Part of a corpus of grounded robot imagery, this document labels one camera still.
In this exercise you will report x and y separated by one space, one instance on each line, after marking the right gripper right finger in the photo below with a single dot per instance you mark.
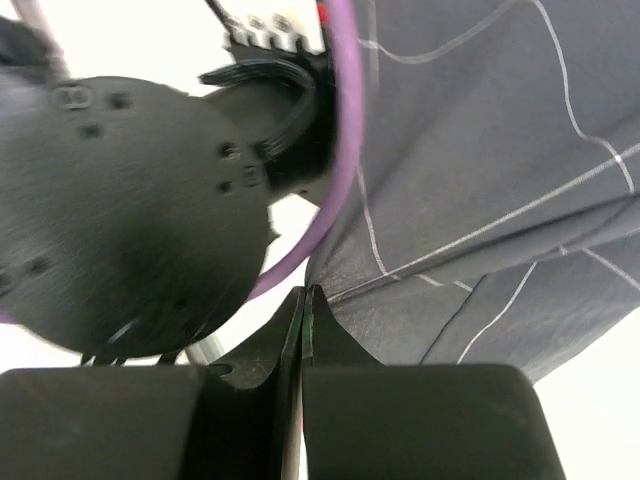
365 420

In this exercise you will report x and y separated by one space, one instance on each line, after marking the dark grey checked pillowcase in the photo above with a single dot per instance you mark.
495 213

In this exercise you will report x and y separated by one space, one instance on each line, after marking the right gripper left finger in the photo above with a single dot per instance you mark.
236 418

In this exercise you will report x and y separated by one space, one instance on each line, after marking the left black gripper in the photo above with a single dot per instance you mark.
134 216

